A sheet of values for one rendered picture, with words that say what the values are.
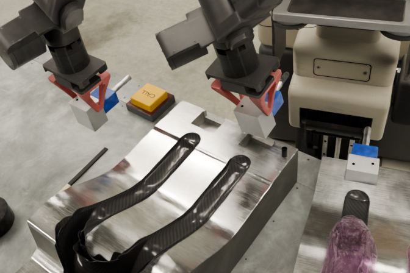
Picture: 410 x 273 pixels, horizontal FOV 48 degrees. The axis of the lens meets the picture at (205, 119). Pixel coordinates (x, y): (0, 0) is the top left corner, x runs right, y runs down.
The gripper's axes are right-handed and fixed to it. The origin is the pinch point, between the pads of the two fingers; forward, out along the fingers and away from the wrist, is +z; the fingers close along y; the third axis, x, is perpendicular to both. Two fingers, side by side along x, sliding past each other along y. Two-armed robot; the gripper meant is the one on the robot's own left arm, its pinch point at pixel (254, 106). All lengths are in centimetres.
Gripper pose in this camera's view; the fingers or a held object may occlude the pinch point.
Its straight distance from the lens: 78.0
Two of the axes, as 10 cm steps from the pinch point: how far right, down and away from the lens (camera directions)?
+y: 7.6, 2.5, -6.0
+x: 5.7, -7.0, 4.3
